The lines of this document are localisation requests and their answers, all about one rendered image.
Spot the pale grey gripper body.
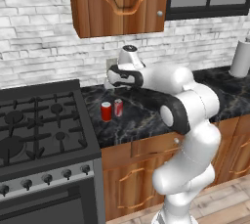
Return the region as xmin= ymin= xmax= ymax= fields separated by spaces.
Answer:
xmin=103 ymin=76 xmax=115 ymax=91

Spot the red and white soda can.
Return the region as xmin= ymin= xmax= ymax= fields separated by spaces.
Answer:
xmin=113 ymin=98 xmax=125 ymax=117

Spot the black stove knob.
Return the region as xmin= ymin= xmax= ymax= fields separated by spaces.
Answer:
xmin=62 ymin=168 xmax=73 ymax=181
xmin=80 ymin=163 xmax=92 ymax=175
xmin=41 ymin=173 xmax=54 ymax=186
xmin=21 ymin=178 xmax=34 ymax=192
xmin=0 ymin=184 xmax=11 ymax=198

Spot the black gas stove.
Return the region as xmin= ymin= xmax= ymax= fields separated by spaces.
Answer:
xmin=0 ymin=78 xmax=107 ymax=224

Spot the wooden drawer front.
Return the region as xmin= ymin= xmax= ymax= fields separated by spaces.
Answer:
xmin=130 ymin=131 xmax=185 ymax=159

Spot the wooden base cupboard door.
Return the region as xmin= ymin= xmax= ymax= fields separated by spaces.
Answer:
xmin=224 ymin=113 xmax=250 ymax=185
xmin=102 ymin=157 xmax=175 ymax=221
xmin=208 ymin=118 xmax=238 ymax=189

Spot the white paper towel roll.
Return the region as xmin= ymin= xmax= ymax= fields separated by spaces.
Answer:
xmin=229 ymin=37 xmax=250 ymax=79

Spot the dark oven door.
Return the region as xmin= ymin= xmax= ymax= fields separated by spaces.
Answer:
xmin=0 ymin=182 xmax=99 ymax=224

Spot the grey wall outlet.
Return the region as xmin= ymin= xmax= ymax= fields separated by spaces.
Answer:
xmin=105 ymin=57 xmax=119 ymax=73

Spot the wooden wall cupboard door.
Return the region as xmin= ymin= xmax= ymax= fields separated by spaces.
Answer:
xmin=68 ymin=0 xmax=171 ymax=39

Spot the dark oven door handle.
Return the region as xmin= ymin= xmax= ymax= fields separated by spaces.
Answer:
xmin=0 ymin=191 xmax=82 ymax=212

